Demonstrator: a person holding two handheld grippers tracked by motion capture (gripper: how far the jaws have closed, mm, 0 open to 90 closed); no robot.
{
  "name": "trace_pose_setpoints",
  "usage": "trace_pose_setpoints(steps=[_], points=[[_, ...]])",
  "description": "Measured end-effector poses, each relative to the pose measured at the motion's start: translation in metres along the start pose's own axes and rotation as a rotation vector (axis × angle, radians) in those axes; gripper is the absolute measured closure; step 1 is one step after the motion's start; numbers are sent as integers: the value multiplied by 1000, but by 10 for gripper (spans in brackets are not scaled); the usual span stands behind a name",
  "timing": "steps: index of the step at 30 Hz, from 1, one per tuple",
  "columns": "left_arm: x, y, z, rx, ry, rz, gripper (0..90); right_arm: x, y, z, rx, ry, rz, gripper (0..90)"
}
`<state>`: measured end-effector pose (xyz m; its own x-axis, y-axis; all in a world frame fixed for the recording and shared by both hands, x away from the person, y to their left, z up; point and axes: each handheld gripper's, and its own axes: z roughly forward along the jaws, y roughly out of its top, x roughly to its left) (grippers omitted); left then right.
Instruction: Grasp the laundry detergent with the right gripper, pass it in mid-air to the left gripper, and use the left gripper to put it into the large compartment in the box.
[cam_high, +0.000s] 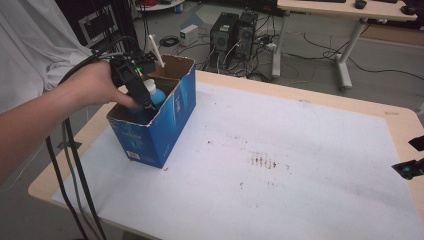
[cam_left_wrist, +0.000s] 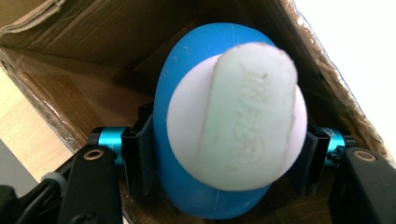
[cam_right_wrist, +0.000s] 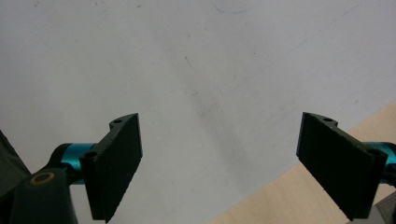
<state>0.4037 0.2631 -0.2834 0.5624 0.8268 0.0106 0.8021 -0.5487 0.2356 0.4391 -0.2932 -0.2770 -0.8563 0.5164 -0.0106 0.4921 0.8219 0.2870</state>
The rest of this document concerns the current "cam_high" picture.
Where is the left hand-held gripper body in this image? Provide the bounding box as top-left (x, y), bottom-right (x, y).
top-left (109, 34), bottom-right (165, 90)

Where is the blue bottle with white cap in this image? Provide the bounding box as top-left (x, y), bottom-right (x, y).
top-left (128, 78), bottom-right (167, 124)

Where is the blue cardboard box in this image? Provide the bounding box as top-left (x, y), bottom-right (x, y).
top-left (106, 54), bottom-right (198, 169)

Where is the person's left hand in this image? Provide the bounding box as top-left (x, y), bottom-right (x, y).
top-left (59, 59), bottom-right (139, 113)

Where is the black equipment rack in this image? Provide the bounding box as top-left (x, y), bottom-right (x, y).
top-left (54, 0), bottom-right (141, 56)

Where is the white round platform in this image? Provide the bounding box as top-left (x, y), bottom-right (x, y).
top-left (135, 0), bottom-right (186, 13)

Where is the white box device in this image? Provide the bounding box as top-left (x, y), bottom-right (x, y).
top-left (179, 23), bottom-right (200, 47)

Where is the black computer tower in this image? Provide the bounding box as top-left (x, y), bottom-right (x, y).
top-left (236, 11), bottom-right (260, 61)
top-left (209, 12), bottom-right (240, 53)

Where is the white table mat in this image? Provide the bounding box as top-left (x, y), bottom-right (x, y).
top-left (51, 81), bottom-right (424, 240)

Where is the wooden desk with white legs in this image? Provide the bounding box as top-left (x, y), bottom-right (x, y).
top-left (271, 0), bottom-right (418, 93)

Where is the black sleeved cable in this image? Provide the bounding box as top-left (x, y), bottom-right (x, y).
top-left (58, 35), bottom-right (139, 86)

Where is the coiled black cable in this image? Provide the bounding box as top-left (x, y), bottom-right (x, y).
top-left (159, 34), bottom-right (180, 48)

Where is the black floor cable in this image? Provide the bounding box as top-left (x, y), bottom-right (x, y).
top-left (301, 32), bottom-right (424, 82)

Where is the grey cable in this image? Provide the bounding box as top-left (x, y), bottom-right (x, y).
top-left (61, 119), bottom-right (88, 240)

